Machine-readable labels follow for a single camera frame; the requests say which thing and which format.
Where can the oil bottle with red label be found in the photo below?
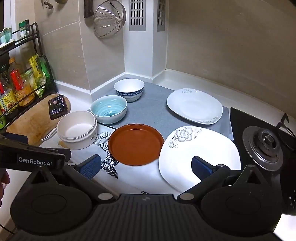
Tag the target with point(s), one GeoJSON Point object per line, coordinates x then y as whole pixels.
{"type": "Point", "coordinates": [17, 81]}

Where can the green-capped spice jar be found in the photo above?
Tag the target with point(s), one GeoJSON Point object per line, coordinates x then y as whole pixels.
{"type": "Point", "coordinates": [24, 29]}

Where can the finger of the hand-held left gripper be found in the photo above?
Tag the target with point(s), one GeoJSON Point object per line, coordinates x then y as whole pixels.
{"type": "Point", "coordinates": [16, 138]}
{"type": "Point", "coordinates": [66, 155]}

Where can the hanging cleaver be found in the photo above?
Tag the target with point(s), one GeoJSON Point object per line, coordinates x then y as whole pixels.
{"type": "Point", "coordinates": [89, 10]}

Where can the white mat black geometric print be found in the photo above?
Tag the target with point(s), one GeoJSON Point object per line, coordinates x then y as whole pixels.
{"type": "Point", "coordinates": [101, 140]}

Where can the wide grey vent grille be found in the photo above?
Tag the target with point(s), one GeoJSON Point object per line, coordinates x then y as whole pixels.
{"type": "Point", "coordinates": [137, 16]}

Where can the brown round plate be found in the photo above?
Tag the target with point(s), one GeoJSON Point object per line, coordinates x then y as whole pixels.
{"type": "Point", "coordinates": [136, 143]}

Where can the metal fork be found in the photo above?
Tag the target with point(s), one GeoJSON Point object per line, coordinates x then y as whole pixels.
{"type": "Point", "coordinates": [49, 135]}

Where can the grey fabric mat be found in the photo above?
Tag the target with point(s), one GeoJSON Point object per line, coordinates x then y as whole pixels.
{"type": "Point", "coordinates": [152, 109]}

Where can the white plate with grey ornaments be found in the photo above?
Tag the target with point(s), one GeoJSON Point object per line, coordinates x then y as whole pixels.
{"type": "Point", "coordinates": [194, 104]}

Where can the yellow snack packet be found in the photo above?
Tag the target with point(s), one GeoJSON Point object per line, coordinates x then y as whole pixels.
{"type": "Point", "coordinates": [35, 71]}

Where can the metal stove burner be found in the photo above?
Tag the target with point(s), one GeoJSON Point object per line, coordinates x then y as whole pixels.
{"type": "Point", "coordinates": [266, 143]}

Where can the metal mesh strainer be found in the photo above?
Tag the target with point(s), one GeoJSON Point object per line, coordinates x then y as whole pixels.
{"type": "Point", "coordinates": [108, 18]}

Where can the black pan support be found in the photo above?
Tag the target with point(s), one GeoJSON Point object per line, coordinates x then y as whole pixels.
{"type": "Point", "coordinates": [286, 127]}

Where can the person's left hand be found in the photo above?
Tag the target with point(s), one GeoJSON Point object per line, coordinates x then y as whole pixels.
{"type": "Point", "coordinates": [3, 183]}

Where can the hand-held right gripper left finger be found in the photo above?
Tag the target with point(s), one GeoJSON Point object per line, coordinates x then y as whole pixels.
{"type": "Point", "coordinates": [89, 168]}

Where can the large white floral plate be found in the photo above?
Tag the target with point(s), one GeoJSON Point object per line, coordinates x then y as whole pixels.
{"type": "Point", "coordinates": [208, 146]}

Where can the cream cylindrical ridged bowl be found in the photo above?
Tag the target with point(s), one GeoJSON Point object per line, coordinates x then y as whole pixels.
{"type": "Point", "coordinates": [76, 126]}

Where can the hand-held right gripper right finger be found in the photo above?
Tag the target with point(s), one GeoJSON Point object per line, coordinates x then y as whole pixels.
{"type": "Point", "coordinates": [201, 168]}

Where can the narrow grey vent grille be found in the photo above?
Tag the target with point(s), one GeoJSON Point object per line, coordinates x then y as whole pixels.
{"type": "Point", "coordinates": [161, 16]}

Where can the oil bottle with yellow label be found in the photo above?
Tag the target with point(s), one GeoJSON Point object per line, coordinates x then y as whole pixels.
{"type": "Point", "coordinates": [7, 97]}

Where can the black smartphone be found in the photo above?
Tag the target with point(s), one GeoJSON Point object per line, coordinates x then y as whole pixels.
{"type": "Point", "coordinates": [57, 106]}

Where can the white bowl blue patterned outside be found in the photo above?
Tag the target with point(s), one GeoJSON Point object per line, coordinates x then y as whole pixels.
{"type": "Point", "coordinates": [129, 87]}

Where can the hanging metal ladle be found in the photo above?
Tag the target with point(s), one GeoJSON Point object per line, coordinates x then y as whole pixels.
{"type": "Point", "coordinates": [48, 5]}

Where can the gas stove burner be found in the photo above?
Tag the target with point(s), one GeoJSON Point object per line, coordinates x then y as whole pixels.
{"type": "Point", "coordinates": [238, 120]}

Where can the teal swirl glazed bowl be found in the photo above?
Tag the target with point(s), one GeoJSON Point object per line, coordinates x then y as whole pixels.
{"type": "Point", "coordinates": [108, 109]}

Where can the wooden cutting board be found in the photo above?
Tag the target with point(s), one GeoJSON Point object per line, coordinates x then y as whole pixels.
{"type": "Point", "coordinates": [30, 120]}

